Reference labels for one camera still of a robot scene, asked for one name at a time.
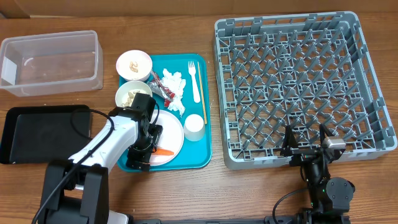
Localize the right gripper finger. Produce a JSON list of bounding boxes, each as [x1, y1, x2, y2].
[[319, 124, 333, 146], [280, 125, 299, 157]]

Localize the orange carrot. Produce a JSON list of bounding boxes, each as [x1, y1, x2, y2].
[[152, 147, 174, 156]]

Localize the white bowl with rice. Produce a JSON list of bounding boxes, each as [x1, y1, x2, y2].
[[115, 81, 152, 107]]

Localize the white bowl with few peanuts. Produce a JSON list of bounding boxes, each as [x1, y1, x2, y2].
[[116, 50, 153, 82]]

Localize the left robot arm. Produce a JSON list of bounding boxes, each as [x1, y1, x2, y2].
[[32, 103, 162, 223]]

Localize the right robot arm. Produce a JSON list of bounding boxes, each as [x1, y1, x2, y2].
[[272, 124, 355, 223]]

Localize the grey dishwasher rack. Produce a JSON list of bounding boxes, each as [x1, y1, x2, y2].
[[214, 11, 397, 170]]

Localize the white round plate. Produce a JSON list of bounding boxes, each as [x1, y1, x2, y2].
[[149, 110, 185, 166]]

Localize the white paper cup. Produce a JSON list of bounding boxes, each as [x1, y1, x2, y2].
[[183, 114, 205, 141]]

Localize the silver red snack wrapper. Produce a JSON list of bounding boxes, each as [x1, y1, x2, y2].
[[148, 71, 175, 108]]

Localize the crumpled white tissue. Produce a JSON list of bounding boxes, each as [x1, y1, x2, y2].
[[161, 68, 186, 117]]

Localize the teal serving tray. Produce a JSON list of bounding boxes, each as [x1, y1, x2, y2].
[[116, 54, 213, 172]]

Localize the wooden chopstick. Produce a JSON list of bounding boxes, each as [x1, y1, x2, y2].
[[197, 62, 208, 125]]

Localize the white plastic fork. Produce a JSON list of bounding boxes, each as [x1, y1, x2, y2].
[[188, 61, 200, 103]]

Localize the black plastic tray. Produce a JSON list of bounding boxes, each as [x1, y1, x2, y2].
[[1, 105, 91, 164]]

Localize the clear plastic bin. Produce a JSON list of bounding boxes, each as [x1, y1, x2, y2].
[[1, 30, 103, 97]]

